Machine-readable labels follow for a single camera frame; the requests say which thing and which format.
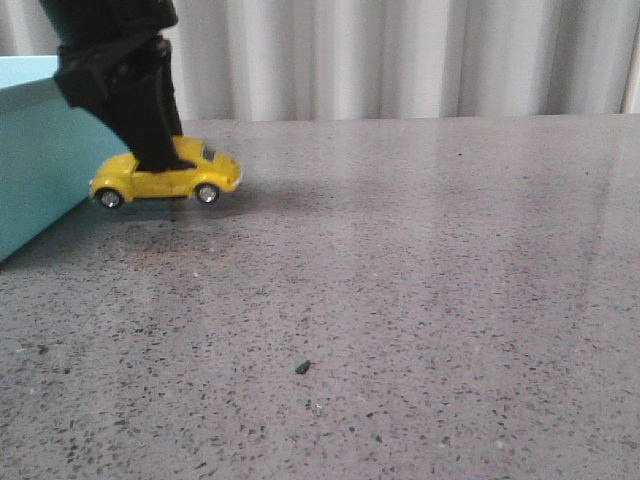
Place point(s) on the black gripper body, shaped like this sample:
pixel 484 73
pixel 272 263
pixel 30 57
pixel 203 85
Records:
pixel 107 46

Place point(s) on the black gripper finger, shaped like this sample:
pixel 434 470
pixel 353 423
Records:
pixel 141 105

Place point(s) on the yellow toy beetle car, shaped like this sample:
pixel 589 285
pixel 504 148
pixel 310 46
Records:
pixel 201 171

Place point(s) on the small black debris piece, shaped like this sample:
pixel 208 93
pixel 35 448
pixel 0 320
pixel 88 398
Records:
pixel 302 368

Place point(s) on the grey pleated curtain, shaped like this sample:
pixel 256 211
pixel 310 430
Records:
pixel 338 60

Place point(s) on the light blue storage box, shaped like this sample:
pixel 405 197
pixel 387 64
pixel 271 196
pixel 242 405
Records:
pixel 49 150

